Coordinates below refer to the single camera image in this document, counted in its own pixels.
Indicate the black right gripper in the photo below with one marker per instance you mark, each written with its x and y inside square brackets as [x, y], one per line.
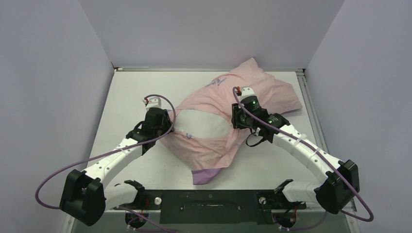
[235, 120]

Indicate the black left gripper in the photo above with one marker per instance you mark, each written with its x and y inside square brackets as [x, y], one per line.
[168, 124]

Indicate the white pillow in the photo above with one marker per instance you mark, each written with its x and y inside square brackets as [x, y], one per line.
[201, 124]

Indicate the purple pink printed pillowcase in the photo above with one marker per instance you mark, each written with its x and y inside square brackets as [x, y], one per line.
[206, 157]

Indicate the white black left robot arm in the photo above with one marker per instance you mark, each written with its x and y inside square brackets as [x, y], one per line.
[87, 193]

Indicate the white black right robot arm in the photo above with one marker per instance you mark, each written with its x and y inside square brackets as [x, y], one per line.
[337, 182]

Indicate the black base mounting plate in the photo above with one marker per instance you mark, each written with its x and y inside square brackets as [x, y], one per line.
[214, 206]

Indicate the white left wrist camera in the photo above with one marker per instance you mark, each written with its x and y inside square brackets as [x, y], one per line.
[152, 102]

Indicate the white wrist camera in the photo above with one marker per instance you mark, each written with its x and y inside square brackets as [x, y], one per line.
[152, 102]
[244, 92]

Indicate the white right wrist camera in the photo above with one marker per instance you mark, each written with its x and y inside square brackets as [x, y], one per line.
[244, 92]

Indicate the metal rail at back wall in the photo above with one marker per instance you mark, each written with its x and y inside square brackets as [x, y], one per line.
[169, 69]

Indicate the aluminium frame rail right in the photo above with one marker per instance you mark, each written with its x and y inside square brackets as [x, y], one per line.
[309, 106]

